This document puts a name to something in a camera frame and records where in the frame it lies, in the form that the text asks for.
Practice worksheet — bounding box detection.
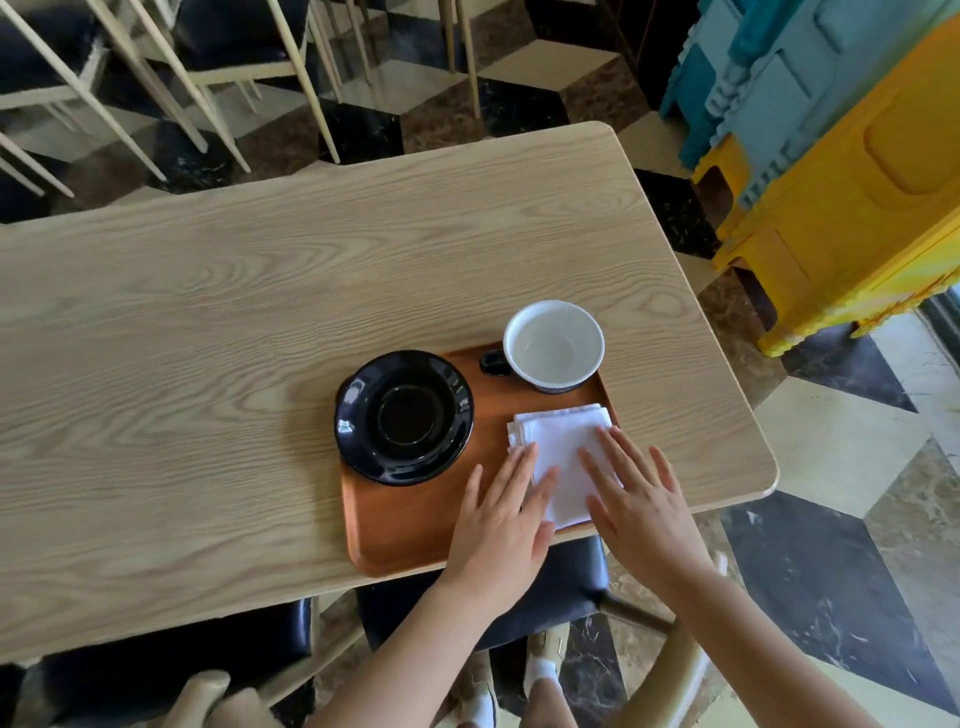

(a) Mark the person's shoe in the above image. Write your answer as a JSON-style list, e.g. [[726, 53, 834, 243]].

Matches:
[[522, 621, 573, 695], [452, 651, 498, 728]]

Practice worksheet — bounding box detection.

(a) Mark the person's left hand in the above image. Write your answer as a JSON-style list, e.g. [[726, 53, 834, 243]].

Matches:
[[441, 442, 561, 618]]

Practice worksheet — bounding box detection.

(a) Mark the light blue plastic stool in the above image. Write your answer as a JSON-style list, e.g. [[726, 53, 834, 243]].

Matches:
[[708, 0, 960, 211]]

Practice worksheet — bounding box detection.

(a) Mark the person's right shoe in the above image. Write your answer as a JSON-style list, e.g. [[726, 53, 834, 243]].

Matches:
[[522, 621, 573, 695]]

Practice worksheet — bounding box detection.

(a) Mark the person's left forearm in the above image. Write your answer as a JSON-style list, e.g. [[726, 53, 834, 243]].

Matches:
[[306, 581, 500, 728]]

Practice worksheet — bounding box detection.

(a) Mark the black ceramic saucer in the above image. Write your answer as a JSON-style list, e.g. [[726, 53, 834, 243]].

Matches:
[[333, 350, 476, 487]]

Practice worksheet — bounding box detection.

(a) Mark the stack of yellow plastic stools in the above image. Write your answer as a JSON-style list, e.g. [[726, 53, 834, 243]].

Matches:
[[691, 15, 960, 359]]

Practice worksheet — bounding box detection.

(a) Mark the teal plastic stool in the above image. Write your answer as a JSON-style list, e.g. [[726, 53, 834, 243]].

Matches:
[[659, 0, 789, 171]]

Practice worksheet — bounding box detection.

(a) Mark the white napkin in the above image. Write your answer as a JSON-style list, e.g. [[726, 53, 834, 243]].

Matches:
[[507, 403, 624, 530]]

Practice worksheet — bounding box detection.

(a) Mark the black cushioned wooden chair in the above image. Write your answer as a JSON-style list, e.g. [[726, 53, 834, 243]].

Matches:
[[123, 0, 343, 175], [0, 596, 369, 728], [0, 0, 170, 200], [354, 534, 730, 728]]

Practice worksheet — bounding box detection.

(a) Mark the person's right hand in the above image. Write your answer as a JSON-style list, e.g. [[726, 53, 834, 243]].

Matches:
[[577, 424, 715, 599]]

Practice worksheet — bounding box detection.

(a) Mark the person's right leg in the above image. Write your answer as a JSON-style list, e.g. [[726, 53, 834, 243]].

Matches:
[[519, 677, 580, 728]]

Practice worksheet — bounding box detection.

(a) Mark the brown wooden serving tray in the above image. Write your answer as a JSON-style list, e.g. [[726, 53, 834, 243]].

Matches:
[[339, 341, 620, 579]]

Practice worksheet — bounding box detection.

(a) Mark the pale wooden chair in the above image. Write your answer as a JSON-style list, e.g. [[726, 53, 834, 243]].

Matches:
[[307, 0, 483, 121]]

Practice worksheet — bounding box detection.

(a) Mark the person's left shoe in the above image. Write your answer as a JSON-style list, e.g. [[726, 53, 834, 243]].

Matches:
[[452, 651, 498, 728]]

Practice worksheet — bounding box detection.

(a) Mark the black cup with white inside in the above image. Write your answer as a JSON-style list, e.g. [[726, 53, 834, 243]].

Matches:
[[480, 300, 606, 395]]

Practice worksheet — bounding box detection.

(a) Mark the person's right forearm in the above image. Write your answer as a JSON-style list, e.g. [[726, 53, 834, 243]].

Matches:
[[671, 558, 890, 728]]

